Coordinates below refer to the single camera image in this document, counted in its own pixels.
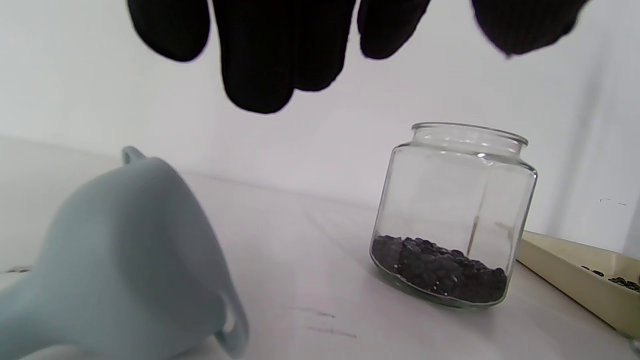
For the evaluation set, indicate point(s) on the beige baking tray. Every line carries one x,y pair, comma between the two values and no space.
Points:
560,275

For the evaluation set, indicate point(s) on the light blue funnel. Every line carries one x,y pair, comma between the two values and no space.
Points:
125,260

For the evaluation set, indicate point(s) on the group of dark coffee beans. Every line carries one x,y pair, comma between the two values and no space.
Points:
440,272
622,282

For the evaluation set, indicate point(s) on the person's left hand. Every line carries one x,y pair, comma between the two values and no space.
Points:
270,45

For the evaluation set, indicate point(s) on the clear glass jar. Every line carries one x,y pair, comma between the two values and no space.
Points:
450,200

